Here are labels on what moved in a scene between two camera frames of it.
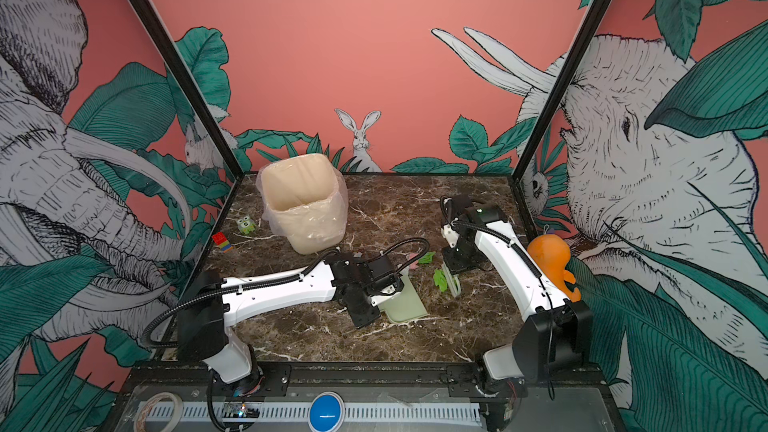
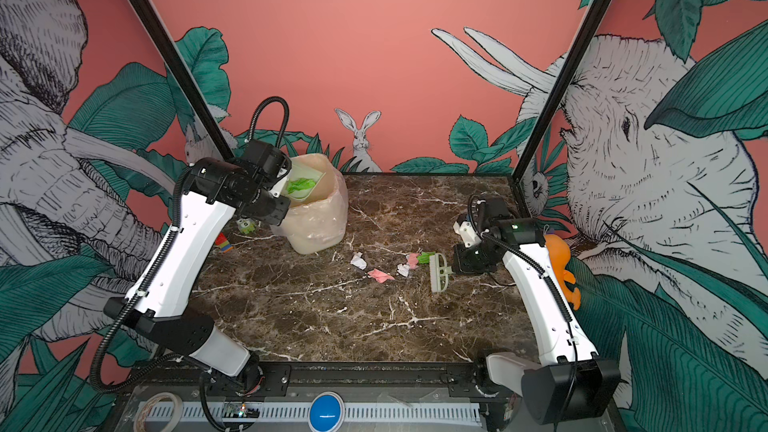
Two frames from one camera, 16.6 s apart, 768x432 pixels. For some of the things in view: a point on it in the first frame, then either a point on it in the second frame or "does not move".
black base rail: (373, 381) does not move
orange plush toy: (551, 254) does not move
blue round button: (326, 412) does not move
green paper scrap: (440, 280) → (299, 184)
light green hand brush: (454, 280) → (440, 271)
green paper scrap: (427, 258) does not move
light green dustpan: (407, 306) → (302, 182)
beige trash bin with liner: (305, 199) does not move
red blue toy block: (220, 239) does not move
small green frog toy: (246, 225) does not move
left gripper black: (367, 320) → (281, 214)
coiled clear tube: (179, 412) does not move
